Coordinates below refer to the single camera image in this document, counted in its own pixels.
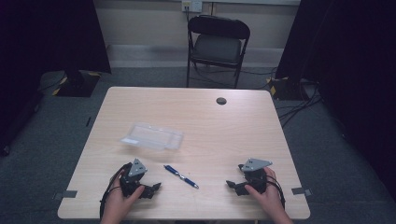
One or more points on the person's right hand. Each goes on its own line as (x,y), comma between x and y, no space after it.
(269,199)

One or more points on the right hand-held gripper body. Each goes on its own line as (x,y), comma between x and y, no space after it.
(256,179)

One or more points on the black folding chair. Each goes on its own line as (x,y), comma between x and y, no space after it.
(218,46)

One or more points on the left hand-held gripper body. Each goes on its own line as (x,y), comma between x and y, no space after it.
(132,180)

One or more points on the grey tape strip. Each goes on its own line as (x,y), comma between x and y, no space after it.
(301,191)
(66,194)

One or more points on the black curtain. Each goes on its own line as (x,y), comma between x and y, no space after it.
(46,37)
(351,62)

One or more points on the black stand base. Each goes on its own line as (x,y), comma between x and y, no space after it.
(77,85)
(286,88)

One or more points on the white wall socket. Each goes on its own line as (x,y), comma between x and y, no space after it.
(192,6)

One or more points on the person's left hand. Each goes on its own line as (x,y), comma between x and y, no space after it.
(120,202)

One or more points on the blue pen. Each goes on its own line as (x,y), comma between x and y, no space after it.
(181,177)

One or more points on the clear plastic pencil case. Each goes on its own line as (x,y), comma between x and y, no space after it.
(152,136)

